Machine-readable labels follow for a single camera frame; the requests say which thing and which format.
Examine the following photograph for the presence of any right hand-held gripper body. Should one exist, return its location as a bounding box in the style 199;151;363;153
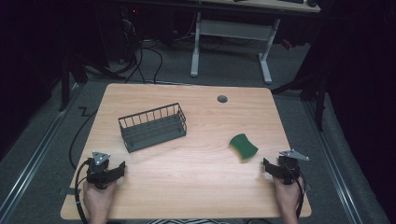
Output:
277;149;310;185

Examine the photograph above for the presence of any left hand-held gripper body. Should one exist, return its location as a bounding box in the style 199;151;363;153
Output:
86;151;111;189

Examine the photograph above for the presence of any green sponge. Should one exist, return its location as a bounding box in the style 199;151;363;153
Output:
229;133;260;161

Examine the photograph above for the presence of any dark grey wire basket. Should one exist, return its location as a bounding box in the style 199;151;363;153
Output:
118;103;188;154

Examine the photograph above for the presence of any person's right hand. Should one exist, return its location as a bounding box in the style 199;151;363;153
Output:
273;176;304;217

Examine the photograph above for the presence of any person's left hand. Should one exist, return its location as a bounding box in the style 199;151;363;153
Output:
83;181;118;217

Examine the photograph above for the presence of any black metal stand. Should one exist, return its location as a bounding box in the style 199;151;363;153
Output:
58;50;126;113
270;59;330;133

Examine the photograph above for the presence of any striped clothing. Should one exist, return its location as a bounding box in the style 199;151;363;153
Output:
146;218;232;224

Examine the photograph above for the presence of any dark computer tower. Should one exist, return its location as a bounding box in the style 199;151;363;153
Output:
92;4;138;63

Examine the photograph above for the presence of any white-framed desk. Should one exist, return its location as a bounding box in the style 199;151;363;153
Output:
190;0;321;85

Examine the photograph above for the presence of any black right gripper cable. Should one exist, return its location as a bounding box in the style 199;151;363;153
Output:
281;162;306;219

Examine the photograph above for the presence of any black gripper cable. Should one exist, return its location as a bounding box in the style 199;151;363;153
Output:
74;158;94;224
281;162;306;219

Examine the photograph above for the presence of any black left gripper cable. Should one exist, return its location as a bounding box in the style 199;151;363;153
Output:
74;158;94;224

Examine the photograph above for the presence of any black floor cable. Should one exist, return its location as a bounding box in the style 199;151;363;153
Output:
68;106;99;171

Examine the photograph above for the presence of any metal floor rail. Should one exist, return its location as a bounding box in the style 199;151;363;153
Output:
0;83;82;220
302;100;364;224

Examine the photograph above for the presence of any bundle of black cables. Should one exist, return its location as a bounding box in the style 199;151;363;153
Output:
120;8;164;85

